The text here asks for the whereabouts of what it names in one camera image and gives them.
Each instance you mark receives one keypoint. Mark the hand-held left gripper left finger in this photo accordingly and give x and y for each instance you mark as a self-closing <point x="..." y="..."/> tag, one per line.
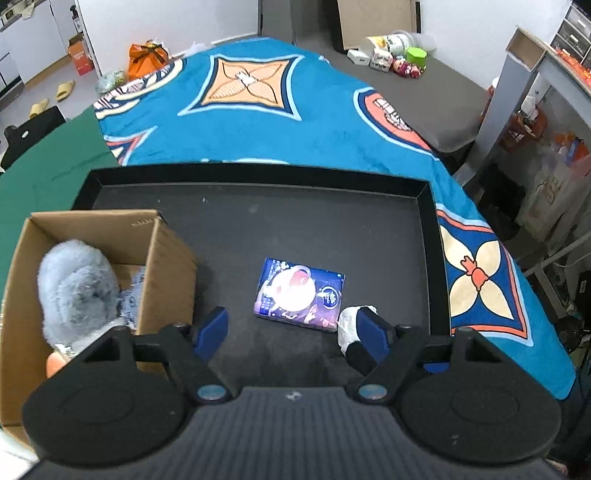
<point x="211" y="330"/>

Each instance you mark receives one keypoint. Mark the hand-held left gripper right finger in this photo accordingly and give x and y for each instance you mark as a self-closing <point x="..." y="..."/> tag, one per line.
<point x="371" y="333"/>

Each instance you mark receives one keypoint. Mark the white cloth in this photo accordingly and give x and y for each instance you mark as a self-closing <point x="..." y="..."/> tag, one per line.
<point x="347" y="327"/>

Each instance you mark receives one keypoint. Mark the brown cardboard box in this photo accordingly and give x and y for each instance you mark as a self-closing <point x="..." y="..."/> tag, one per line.
<point x="171" y="277"/>

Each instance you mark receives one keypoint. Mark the blue tissue packet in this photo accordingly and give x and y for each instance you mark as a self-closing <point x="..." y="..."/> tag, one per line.
<point x="300" y="295"/>

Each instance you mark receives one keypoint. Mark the blue-grey felt plush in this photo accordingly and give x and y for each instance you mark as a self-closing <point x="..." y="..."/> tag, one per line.
<point x="134" y="297"/>

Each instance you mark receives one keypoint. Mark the black shallow tray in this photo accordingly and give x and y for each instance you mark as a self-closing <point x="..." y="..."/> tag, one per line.
<point x="277" y="217"/>

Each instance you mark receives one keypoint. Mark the grey fluffy plush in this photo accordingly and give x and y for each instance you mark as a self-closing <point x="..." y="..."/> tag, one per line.
<point x="76" y="290"/>

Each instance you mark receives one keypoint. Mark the blue patterned blanket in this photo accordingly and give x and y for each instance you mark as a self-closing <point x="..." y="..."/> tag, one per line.
<point x="323" y="134"/>

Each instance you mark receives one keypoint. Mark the white tote bag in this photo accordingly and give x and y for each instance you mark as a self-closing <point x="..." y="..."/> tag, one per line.
<point x="547" y="194"/>

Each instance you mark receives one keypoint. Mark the green cloth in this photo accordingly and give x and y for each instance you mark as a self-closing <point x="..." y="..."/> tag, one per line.
<point x="37" y="184"/>

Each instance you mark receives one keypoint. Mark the black chair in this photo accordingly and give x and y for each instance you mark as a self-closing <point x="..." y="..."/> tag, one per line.
<point x="27" y="138"/>

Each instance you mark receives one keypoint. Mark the grey desk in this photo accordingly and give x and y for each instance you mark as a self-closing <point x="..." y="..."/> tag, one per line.
<point x="503" y="101"/>

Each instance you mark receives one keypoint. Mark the glass jar with plant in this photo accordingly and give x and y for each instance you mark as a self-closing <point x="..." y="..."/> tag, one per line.
<point x="110" y="83"/>

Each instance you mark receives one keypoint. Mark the red toy figure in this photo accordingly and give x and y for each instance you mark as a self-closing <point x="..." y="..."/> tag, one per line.
<point x="406" y="68"/>

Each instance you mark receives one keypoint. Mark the small white printed box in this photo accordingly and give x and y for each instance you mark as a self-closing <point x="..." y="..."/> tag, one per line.
<point x="381" y="60"/>

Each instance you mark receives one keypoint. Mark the flat white box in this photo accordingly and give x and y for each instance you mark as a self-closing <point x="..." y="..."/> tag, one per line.
<point x="359" y="57"/>

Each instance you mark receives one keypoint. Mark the orange bag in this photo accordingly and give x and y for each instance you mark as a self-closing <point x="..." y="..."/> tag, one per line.
<point x="147" y="60"/>

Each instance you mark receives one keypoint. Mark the green cup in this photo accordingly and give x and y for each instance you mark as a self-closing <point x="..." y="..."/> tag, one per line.
<point x="415" y="57"/>

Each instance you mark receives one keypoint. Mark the clear plastic bag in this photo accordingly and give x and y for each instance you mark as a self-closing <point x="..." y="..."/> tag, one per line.
<point x="199" y="47"/>

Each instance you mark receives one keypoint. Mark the clear plastic container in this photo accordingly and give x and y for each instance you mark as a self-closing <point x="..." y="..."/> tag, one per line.
<point x="424" y="40"/>

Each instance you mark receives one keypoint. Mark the orange cardboard box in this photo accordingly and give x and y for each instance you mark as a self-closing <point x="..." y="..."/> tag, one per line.
<point x="81" y="55"/>

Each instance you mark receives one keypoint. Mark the large black leaning tray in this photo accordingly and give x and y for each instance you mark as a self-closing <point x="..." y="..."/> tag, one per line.
<point x="376" y="21"/>

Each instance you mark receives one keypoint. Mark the grey leaning board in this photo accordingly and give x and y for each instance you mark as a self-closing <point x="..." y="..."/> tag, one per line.
<point x="276" y="21"/>

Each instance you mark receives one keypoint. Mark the white kitchen cabinets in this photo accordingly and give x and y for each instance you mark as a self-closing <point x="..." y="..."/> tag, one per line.
<point x="32" y="46"/>

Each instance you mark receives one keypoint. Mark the grey drawer organizer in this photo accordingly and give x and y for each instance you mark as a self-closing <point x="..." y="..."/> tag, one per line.
<point x="575" y="32"/>

